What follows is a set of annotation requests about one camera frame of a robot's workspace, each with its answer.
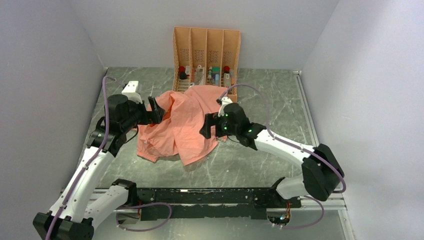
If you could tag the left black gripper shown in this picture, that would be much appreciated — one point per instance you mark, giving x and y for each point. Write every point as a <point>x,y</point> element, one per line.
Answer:
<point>154,116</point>

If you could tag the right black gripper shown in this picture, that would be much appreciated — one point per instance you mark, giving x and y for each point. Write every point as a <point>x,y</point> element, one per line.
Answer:
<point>212,119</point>

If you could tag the pink zip-up jacket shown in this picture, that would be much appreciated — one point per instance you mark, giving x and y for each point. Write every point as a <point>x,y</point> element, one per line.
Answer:
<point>179,131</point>

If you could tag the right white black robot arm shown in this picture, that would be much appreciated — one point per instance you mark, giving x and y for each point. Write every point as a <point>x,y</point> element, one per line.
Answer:
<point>321,173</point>

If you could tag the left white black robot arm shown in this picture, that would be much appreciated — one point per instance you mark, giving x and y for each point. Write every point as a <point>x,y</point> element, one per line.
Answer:
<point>73,216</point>

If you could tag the red black round item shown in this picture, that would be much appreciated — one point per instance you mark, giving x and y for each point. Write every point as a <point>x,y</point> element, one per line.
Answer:
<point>182,73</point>

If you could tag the red capped grey marker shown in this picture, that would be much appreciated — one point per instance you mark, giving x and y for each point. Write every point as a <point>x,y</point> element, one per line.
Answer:
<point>227,76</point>

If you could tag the green capped blue tube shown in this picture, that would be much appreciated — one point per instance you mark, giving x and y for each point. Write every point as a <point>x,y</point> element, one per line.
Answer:
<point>213,76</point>

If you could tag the orange four-slot file organizer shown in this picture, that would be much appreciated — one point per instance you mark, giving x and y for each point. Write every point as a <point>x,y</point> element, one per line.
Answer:
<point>208,47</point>

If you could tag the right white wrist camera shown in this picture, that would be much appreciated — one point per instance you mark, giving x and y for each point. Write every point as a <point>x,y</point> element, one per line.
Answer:
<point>223,102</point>

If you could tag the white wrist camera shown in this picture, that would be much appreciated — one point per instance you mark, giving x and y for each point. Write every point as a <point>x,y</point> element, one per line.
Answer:
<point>131,91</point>
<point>223,102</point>

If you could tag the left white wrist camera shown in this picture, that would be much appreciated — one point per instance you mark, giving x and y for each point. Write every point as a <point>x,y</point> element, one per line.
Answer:
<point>131,91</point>

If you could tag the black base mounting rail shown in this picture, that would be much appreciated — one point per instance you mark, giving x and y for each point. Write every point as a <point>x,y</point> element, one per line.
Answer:
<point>199,203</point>

